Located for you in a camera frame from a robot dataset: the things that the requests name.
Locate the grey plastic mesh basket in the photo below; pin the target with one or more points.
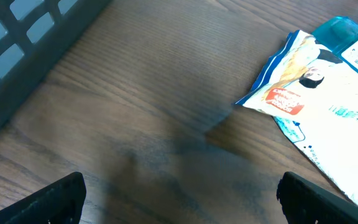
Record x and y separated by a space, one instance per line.
33 37

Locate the teal mouthwash bottle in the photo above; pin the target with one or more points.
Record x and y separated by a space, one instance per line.
340 36

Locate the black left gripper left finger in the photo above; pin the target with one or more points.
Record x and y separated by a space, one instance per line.
60 202

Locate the red white snack package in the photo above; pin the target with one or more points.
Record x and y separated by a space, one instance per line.
313 96

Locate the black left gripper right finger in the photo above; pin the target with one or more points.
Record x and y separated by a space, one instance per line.
305 202

